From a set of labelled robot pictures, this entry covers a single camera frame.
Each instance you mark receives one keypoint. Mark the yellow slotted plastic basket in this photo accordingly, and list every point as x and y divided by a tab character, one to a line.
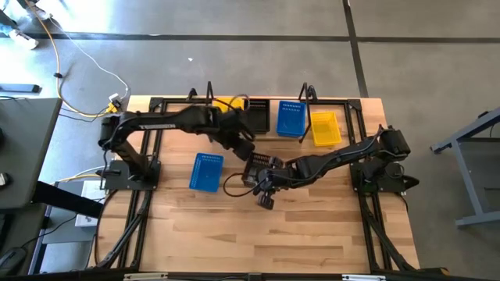
230	103
326	130

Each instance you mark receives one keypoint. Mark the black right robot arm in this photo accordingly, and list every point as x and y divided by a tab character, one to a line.
336	158

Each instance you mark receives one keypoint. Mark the silver metal bracket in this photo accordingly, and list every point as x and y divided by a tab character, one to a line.
144	276
363	278

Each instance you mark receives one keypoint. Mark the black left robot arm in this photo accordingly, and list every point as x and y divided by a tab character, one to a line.
172	119

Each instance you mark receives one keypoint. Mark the black computer mouse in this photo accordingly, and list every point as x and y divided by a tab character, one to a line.
11	259

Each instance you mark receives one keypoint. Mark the grey metal table frame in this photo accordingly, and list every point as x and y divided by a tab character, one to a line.
465	171

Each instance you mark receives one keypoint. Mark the white floor object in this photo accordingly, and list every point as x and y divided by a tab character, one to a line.
23	39

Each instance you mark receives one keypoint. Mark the grey desk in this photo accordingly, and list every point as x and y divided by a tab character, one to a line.
27	148

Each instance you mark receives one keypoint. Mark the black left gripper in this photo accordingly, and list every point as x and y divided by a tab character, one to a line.
243	147

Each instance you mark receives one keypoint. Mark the black desk leg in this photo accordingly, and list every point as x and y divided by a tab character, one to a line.
66	199

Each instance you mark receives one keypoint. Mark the flat black bar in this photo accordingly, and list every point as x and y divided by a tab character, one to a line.
19	88

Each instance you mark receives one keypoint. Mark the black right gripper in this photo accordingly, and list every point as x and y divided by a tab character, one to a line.
275	179

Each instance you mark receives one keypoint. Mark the white box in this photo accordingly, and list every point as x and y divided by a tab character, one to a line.
91	189

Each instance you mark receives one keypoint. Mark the blue slotted plastic basket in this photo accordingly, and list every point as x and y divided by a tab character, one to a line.
291	121
206	173

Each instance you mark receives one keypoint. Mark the black aluminium table frame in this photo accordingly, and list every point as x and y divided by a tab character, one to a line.
354	104

